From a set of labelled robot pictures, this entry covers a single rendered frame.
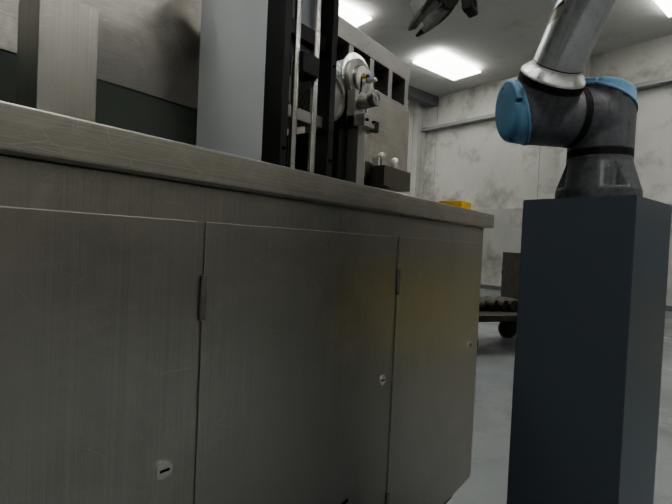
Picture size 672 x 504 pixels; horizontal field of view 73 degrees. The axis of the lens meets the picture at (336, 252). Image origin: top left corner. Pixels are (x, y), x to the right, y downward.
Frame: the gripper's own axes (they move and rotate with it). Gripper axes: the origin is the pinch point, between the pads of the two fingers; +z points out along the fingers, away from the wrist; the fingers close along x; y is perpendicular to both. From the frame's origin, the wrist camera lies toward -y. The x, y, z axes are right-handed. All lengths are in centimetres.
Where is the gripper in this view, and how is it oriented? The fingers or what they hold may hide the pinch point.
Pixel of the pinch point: (417, 31)
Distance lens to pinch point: 132.6
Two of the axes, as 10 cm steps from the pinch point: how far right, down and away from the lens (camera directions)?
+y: -4.8, -8.0, 3.7
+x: -6.0, -0.1, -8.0
